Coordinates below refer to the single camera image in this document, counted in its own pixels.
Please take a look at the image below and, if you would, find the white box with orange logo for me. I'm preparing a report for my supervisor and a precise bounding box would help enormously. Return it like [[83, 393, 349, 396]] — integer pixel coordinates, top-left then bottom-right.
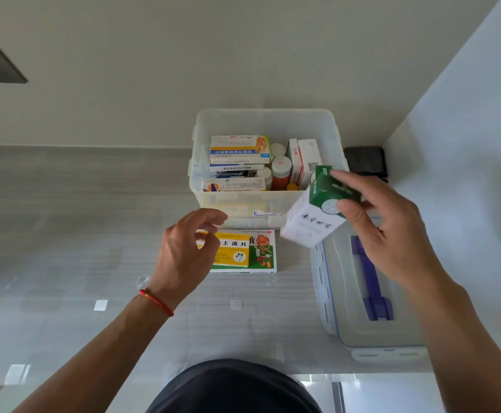
[[202, 177, 267, 193]]

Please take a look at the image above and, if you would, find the clear lid with purple handle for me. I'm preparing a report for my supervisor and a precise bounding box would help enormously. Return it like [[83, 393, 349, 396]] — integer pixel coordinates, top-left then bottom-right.
[[310, 216, 430, 364]]

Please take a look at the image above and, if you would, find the green and white medicine box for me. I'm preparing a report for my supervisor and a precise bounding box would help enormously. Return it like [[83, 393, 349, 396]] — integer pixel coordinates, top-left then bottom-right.
[[280, 165, 362, 249]]

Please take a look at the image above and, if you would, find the red string bracelet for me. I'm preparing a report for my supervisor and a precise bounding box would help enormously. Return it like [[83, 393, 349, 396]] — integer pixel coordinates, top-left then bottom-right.
[[139, 289, 175, 318]]

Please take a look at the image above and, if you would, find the orange bottle with white cap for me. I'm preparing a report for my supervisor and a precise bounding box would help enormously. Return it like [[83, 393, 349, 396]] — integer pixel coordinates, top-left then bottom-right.
[[270, 156, 293, 191]]

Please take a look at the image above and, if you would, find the red and white medicine box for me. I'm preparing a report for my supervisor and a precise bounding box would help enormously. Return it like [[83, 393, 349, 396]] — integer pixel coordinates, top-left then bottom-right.
[[287, 139, 304, 185]]

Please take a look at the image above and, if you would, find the clear plastic storage bin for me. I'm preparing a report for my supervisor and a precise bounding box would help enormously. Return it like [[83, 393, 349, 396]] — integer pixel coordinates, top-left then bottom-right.
[[188, 108, 349, 231]]

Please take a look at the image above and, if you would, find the person's right hand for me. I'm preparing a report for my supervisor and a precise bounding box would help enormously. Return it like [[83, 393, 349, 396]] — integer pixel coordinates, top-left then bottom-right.
[[331, 169, 451, 298]]

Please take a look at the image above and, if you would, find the green cartoon medicine box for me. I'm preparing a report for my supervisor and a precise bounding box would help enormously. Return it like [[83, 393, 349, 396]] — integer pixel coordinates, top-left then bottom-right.
[[207, 229, 278, 274]]

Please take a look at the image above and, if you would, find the black wall socket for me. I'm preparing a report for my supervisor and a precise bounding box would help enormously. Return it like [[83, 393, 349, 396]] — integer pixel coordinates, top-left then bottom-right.
[[344, 146, 389, 182]]

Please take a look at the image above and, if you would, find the person's right forearm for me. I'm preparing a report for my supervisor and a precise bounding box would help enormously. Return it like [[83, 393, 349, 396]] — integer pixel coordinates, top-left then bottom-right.
[[409, 271, 501, 413]]

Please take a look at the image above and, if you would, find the white box with square code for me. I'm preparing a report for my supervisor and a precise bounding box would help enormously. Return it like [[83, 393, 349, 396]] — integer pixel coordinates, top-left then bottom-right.
[[297, 139, 323, 190]]

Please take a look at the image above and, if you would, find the person's left forearm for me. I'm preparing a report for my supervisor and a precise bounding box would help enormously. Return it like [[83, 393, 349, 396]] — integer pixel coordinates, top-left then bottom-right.
[[13, 294, 174, 413]]

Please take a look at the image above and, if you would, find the person's left hand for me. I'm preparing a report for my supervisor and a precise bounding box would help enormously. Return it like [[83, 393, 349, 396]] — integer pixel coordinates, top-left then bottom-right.
[[149, 208, 229, 310]]

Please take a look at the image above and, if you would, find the blue and white medicine box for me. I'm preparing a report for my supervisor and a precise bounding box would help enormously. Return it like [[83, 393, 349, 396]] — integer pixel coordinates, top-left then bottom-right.
[[210, 163, 265, 178]]

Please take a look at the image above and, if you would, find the person's black shirt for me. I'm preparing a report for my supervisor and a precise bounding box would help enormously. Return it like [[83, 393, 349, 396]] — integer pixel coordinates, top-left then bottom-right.
[[146, 359, 323, 413]]

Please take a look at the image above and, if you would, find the yellow medicine box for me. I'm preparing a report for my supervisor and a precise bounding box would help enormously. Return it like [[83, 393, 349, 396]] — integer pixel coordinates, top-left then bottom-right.
[[196, 231, 251, 268]]

